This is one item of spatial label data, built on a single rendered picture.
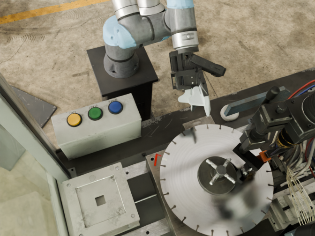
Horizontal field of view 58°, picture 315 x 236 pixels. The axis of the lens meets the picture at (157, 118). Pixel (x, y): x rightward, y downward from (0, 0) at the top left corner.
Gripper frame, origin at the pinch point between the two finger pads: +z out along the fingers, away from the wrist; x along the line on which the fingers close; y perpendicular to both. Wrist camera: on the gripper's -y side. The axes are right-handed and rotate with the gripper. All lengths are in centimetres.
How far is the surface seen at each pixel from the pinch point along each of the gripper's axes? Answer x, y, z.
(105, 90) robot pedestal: -36.5, 27.9, -11.2
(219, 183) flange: 9.4, 0.7, 18.9
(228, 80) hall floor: -121, -61, -2
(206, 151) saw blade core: 2.8, 1.1, 11.1
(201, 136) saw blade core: 0.0, 1.1, 7.0
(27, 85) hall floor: -133, 83, -22
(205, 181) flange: 8.6, 4.3, 17.9
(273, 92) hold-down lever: 30.0, -5.9, -6.4
